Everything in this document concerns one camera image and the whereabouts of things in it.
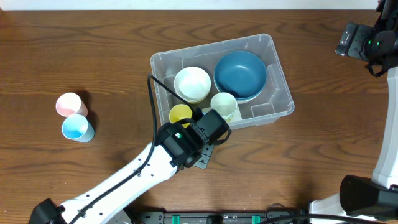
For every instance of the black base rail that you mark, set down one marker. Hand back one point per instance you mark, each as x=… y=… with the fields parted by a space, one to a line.
x=159 y=217

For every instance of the light grey small bowl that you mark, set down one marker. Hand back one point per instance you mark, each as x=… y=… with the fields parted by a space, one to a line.
x=193 y=96

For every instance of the cream white cup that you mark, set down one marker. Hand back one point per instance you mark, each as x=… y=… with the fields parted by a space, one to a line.
x=225 y=104

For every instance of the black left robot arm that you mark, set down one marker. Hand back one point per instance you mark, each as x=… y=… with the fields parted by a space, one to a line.
x=103 y=202

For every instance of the yellow cup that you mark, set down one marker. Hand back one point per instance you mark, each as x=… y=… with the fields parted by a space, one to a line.
x=178 y=112
x=231 y=119

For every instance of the white small bowl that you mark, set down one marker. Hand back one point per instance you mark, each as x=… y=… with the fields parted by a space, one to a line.
x=192 y=78

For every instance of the light blue cup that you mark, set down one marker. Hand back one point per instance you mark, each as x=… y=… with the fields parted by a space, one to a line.
x=78 y=128

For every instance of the yellow small bowl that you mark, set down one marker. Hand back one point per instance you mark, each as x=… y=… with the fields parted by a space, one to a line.
x=194 y=101

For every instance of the beige large bowl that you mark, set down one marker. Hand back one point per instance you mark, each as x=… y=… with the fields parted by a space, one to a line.
x=244 y=101

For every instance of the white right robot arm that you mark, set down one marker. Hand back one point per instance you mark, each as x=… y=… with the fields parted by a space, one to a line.
x=361 y=199

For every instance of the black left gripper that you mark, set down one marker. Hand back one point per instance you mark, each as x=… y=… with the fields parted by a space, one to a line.
x=203 y=156

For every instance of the green cup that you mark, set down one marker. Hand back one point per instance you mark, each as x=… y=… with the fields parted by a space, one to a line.
x=237 y=112

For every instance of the clear plastic storage bin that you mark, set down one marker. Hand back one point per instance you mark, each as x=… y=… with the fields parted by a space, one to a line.
x=273 y=103

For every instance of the pink cup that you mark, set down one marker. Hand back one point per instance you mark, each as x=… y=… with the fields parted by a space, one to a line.
x=70 y=104

